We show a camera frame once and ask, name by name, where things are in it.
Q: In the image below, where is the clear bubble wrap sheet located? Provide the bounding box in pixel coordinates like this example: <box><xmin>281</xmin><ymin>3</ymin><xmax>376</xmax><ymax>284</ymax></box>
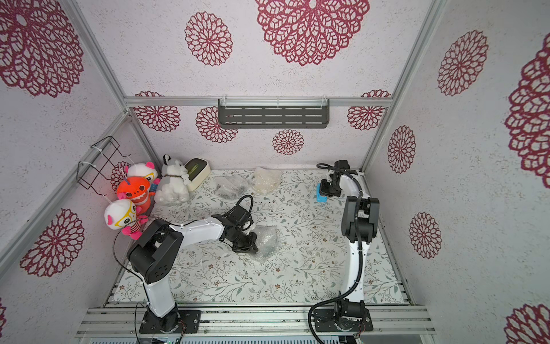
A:
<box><xmin>252</xmin><ymin>226</ymin><xmax>279</xmax><ymax>263</ymax></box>
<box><xmin>214</xmin><ymin>175</ymin><xmax>249</xmax><ymax>200</ymax></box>
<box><xmin>250</xmin><ymin>166</ymin><xmax>283</xmax><ymax>195</ymax></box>

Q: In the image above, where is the blue patterned green plate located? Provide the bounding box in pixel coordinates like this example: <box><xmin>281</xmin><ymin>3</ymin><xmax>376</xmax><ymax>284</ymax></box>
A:
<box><xmin>256</xmin><ymin>229</ymin><xmax>278</xmax><ymax>256</ymax></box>

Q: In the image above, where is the black dinner plate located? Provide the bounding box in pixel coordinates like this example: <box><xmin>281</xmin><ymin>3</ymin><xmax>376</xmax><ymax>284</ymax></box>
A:
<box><xmin>215</xmin><ymin>178</ymin><xmax>246</xmax><ymax>199</ymax></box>

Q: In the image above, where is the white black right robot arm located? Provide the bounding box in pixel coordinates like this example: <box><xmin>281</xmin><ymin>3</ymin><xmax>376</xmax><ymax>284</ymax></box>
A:
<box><xmin>318</xmin><ymin>171</ymin><xmax>380</xmax><ymax>303</ymax></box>

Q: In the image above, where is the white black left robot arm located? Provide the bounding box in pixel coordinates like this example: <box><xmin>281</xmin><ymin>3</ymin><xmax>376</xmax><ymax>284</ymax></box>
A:
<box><xmin>127</xmin><ymin>214</ymin><xmax>258</xmax><ymax>319</ymax></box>

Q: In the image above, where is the blue tape dispenser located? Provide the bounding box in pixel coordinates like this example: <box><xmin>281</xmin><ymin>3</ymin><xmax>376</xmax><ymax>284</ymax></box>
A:
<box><xmin>316</xmin><ymin>183</ymin><xmax>327</xmax><ymax>203</ymax></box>

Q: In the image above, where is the floral table mat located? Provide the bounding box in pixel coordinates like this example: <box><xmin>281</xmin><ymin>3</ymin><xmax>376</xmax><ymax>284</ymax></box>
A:
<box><xmin>110</xmin><ymin>170</ymin><xmax>409</xmax><ymax>304</ymax></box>

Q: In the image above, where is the grey white husky plush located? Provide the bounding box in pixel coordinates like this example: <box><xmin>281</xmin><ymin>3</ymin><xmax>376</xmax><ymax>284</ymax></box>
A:
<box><xmin>154</xmin><ymin>154</ymin><xmax>190</xmax><ymax>206</ymax></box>

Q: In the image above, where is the orange red plush toy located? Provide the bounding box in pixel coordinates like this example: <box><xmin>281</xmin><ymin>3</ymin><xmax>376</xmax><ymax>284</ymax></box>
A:
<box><xmin>116</xmin><ymin>176</ymin><xmax>156</xmax><ymax>214</ymax></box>

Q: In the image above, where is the white pink plush toy top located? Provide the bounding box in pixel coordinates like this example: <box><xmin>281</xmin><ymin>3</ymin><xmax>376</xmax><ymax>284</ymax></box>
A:
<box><xmin>125</xmin><ymin>161</ymin><xmax>160</xmax><ymax>184</ymax></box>

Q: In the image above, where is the white plush with yellow glasses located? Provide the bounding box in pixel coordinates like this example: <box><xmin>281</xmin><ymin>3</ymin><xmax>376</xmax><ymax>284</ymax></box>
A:
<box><xmin>104</xmin><ymin>199</ymin><xmax>148</xmax><ymax>240</ymax></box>

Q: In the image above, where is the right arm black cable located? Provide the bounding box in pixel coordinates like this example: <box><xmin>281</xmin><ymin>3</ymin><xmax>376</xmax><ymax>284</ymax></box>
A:
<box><xmin>307</xmin><ymin>162</ymin><xmax>366</xmax><ymax>344</ymax></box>

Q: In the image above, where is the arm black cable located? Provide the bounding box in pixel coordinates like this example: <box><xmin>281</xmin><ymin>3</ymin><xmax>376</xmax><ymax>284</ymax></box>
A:
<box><xmin>307</xmin><ymin>162</ymin><xmax>366</xmax><ymax>344</ymax></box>
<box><xmin>112</xmin><ymin>216</ymin><xmax>194</xmax><ymax>280</ymax></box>

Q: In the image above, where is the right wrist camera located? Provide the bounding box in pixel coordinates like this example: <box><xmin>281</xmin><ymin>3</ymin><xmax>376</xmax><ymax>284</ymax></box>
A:
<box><xmin>334</xmin><ymin>160</ymin><xmax>350</xmax><ymax>171</ymax></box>

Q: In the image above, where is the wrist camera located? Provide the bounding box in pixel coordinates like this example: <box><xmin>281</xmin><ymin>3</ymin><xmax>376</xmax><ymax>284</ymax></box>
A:
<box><xmin>224</xmin><ymin>194</ymin><xmax>254</xmax><ymax>231</ymax></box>
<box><xmin>334</xmin><ymin>160</ymin><xmax>350</xmax><ymax>171</ymax></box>

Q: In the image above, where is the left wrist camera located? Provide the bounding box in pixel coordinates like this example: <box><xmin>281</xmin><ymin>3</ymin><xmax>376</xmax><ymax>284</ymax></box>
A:
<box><xmin>224</xmin><ymin>194</ymin><xmax>254</xmax><ymax>231</ymax></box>

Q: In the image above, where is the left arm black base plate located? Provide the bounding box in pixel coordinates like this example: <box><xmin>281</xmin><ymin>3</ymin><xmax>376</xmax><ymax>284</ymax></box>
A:
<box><xmin>138</xmin><ymin>305</ymin><xmax>202</xmax><ymax>334</ymax></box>

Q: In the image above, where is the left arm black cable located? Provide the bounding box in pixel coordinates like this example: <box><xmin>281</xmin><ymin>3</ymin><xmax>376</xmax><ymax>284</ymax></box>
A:
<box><xmin>112</xmin><ymin>216</ymin><xmax>194</xmax><ymax>280</ymax></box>

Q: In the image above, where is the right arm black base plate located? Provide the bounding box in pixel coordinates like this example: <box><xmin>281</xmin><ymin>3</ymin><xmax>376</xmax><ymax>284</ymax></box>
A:
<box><xmin>310</xmin><ymin>299</ymin><xmax>374</xmax><ymax>333</ymax></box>

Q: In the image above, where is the grey wall shelf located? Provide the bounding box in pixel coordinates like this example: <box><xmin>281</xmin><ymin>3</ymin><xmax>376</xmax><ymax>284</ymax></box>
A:
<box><xmin>218</xmin><ymin>99</ymin><xmax>330</xmax><ymax>129</ymax></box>

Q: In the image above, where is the black wire basket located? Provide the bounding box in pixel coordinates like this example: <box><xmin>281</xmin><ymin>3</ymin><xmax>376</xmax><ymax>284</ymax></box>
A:
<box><xmin>75</xmin><ymin>136</ymin><xmax>130</xmax><ymax>197</ymax></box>

